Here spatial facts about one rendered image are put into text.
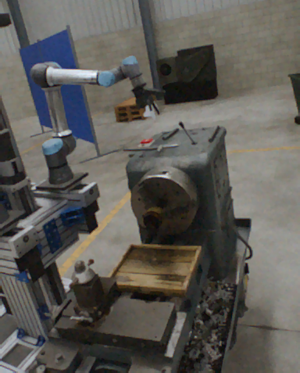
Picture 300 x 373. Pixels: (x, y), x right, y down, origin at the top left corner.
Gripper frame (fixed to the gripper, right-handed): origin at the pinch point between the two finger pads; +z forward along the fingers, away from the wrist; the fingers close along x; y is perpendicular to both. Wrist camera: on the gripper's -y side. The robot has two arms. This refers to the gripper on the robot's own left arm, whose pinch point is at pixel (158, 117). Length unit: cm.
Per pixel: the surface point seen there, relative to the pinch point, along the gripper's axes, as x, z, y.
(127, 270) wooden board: 64, 48, 25
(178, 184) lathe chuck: 45, 24, -7
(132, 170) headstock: 24.2, 16.2, 17.6
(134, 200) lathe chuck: 41, 26, 17
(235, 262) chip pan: 14, 92, -11
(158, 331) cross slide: 107, 45, 0
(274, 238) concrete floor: -94, 153, -31
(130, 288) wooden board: 77, 49, 20
